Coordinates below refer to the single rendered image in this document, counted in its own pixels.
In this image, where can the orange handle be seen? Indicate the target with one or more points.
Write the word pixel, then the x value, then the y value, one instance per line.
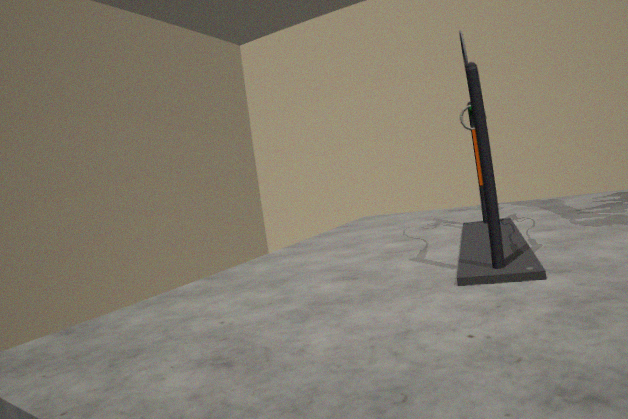
pixel 475 143

